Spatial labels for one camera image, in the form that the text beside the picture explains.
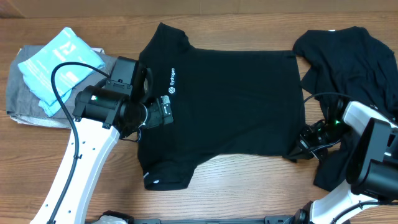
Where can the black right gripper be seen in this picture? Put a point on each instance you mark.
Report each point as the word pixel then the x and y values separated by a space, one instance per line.
pixel 305 149

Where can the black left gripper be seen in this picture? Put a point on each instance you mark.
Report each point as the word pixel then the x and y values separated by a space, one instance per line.
pixel 157 118

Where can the black polo shirt with logo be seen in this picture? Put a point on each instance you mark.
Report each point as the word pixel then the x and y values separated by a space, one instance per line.
pixel 222 102

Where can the plain black t-shirt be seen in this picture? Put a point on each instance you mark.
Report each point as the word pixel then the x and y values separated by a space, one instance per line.
pixel 350 62

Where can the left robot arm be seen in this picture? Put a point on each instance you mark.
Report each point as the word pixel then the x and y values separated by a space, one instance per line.
pixel 102 117

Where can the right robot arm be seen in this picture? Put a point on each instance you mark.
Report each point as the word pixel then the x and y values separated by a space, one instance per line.
pixel 371 173

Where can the white folded cloth underneath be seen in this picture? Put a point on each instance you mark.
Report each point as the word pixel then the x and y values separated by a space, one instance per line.
pixel 37 122

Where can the folded light blue garment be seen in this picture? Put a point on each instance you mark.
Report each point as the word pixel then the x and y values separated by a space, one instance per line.
pixel 37 70

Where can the folded grey garment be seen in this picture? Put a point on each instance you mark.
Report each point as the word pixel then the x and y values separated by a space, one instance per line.
pixel 18 93

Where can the brown cardboard barrier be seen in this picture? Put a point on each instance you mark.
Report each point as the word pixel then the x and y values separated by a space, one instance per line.
pixel 93 8

